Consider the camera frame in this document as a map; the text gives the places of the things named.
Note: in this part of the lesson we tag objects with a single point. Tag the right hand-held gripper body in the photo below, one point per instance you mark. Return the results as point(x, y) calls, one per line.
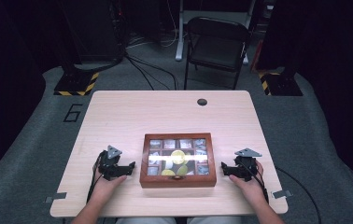
point(245, 168)

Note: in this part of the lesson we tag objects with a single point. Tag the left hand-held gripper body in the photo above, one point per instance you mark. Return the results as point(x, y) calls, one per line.
point(109, 165)

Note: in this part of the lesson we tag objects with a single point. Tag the white capsule cup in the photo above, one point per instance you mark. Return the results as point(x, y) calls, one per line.
point(168, 165)

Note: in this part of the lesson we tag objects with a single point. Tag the large yellow capsule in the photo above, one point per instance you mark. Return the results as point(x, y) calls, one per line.
point(177, 156)

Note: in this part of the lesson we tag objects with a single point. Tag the wooden box with glass lid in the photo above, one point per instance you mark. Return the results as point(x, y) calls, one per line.
point(177, 182)

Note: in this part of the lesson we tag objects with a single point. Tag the person's right hand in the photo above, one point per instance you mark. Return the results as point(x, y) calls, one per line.
point(252, 189)

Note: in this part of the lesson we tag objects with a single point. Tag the person's left hand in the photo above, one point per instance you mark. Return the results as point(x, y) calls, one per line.
point(104, 189)

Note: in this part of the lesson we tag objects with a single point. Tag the crumpled silver packet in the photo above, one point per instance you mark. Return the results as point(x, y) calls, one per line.
point(154, 158)

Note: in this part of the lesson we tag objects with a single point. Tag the silver yellow packet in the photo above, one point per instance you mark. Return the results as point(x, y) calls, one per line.
point(155, 144)

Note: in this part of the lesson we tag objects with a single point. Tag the silver blue packet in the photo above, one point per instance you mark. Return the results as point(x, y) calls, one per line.
point(200, 143)

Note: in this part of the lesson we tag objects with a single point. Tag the white red print packet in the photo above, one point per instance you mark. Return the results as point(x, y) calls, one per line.
point(169, 144)

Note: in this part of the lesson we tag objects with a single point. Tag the yellow green capsule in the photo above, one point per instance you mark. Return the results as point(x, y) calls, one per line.
point(182, 170)

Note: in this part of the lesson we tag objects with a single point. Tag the grey tape strip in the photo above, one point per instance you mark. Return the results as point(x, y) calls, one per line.
point(282, 194)
point(55, 197)

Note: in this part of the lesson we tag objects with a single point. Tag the person's light trousers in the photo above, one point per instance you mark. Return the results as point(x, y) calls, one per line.
point(146, 221)

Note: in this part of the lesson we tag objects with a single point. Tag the black floor tape marking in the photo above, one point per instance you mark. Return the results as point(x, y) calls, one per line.
point(72, 119)

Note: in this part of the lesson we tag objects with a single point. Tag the black yellow striped stand base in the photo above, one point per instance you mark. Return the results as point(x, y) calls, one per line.
point(285, 85)
point(75, 83)

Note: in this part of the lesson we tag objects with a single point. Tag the red board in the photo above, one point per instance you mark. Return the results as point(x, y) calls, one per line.
point(256, 57)

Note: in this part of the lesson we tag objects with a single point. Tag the black folding chair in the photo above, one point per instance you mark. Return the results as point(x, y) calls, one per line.
point(216, 49)

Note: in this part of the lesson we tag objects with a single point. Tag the dark computer tower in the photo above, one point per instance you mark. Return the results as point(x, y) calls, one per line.
point(96, 31)

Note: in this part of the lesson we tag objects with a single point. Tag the dark curtain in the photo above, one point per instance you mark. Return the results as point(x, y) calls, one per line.
point(336, 62)
point(3, 77)

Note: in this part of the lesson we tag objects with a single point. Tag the white desk frame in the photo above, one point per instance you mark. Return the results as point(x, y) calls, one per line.
point(180, 46)

